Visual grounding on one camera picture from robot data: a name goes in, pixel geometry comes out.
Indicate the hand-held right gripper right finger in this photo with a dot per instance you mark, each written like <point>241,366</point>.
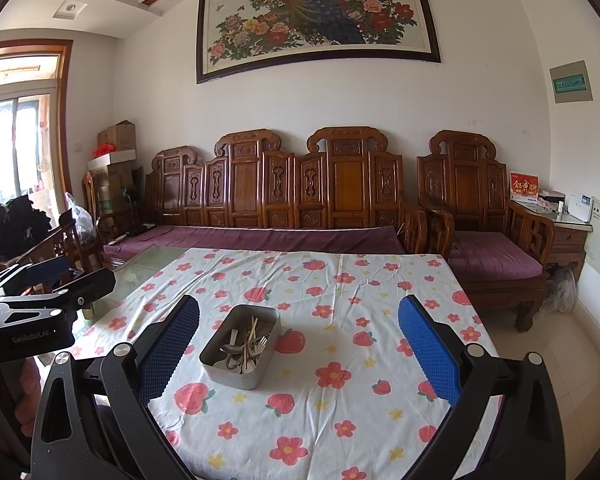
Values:
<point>427,345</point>

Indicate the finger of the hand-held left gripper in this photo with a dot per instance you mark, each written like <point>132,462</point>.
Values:
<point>92,285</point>
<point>50,267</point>

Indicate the person's left hand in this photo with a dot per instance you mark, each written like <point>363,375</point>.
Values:
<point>27,385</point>

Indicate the white tabletop device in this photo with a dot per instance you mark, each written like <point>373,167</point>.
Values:
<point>581,207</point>

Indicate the grey plastic bag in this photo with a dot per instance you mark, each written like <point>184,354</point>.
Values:
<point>562,290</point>

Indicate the metal spoon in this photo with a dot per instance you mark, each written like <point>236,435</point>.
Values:
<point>229,347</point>

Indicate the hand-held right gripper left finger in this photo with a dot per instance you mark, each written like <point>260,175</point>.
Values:
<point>167,345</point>

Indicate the white flat box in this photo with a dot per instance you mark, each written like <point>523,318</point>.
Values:
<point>114,160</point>

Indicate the ceiling light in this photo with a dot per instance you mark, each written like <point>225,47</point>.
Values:
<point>69,9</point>

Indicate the white ladle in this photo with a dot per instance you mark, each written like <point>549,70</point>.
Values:
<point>253,335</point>

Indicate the wooden side table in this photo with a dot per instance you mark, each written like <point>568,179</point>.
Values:
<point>570,240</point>

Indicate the clear plastic bag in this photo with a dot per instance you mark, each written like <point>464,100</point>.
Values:
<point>82,220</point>

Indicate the stacked cardboard boxes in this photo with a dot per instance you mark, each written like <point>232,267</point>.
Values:
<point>117,187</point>

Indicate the metal fork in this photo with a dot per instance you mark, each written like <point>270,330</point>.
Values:
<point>263,342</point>
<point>235,361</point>

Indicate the framed peacock painting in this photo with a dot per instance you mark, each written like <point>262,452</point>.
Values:
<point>305,20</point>

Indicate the wooden framed sliding door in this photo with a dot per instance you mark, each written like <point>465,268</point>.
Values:
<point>30,110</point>

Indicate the brown cardboard box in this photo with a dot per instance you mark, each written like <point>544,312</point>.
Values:
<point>117,135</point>

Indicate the carved wooden armchair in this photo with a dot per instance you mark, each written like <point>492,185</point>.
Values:
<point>467,175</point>

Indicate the red desk calendar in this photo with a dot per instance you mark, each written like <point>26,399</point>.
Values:
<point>524,186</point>

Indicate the purple armchair cushion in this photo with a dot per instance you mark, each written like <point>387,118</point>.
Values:
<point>495,257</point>

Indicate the wooden dining chair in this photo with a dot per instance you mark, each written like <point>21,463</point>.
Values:
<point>50,255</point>

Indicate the wall electrical panel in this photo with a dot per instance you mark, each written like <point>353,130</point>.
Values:
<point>571,81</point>

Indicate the carved wooden sofa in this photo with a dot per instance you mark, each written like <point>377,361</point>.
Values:
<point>250,185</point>

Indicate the rectangular metal container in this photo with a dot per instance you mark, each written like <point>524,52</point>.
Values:
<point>230,377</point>

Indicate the purple sofa cushion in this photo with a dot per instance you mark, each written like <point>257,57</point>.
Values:
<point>280,237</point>

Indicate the tissue box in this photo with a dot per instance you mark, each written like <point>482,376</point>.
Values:
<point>551,199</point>

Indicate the floral tablecloth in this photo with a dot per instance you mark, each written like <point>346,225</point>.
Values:
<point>355,385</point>

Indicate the black clothing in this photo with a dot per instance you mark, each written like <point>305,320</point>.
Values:
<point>15,230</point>

